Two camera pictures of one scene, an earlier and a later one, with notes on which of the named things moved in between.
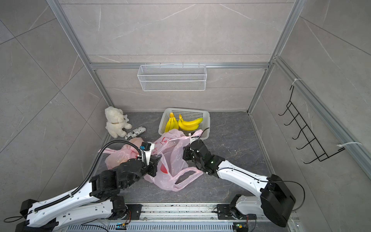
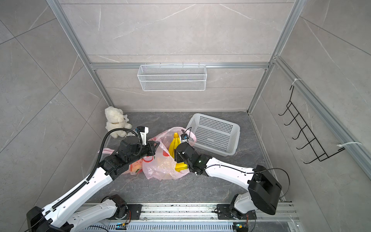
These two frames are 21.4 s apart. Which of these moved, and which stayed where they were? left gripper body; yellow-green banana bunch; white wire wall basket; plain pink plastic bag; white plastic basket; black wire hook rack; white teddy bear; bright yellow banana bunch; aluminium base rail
Moved: bright yellow banana bunch; plain pink plastic bag; left gripper body; white plastic basket; yellow-green banana bunch
Stayed: black wire hook rack; white wire wall basket; aluminium base rail; white teddy bear
